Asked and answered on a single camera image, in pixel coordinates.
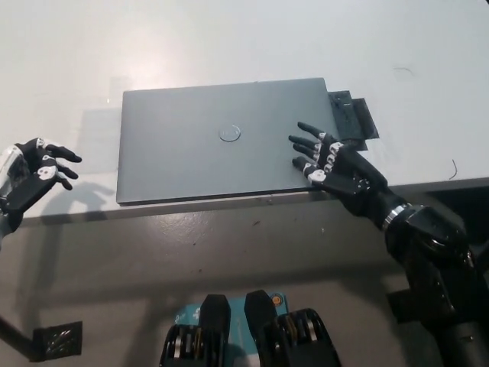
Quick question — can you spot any grey laptop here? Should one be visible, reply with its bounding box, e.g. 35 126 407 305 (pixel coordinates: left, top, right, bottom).
115 77 333 207

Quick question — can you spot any robot right black body block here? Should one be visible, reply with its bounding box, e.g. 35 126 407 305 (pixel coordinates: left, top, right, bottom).
244 290 342 367

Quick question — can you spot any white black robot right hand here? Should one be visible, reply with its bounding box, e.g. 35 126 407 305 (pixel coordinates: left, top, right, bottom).
288 122 402 230

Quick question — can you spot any robot left black body block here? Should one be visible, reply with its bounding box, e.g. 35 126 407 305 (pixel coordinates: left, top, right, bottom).
160 293 232 367

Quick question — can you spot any robot black body block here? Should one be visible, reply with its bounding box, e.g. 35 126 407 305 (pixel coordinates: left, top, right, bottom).
160 293 232 367
244 290 342 367

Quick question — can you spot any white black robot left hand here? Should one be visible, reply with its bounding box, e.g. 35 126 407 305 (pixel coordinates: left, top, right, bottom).
0 137 83 234

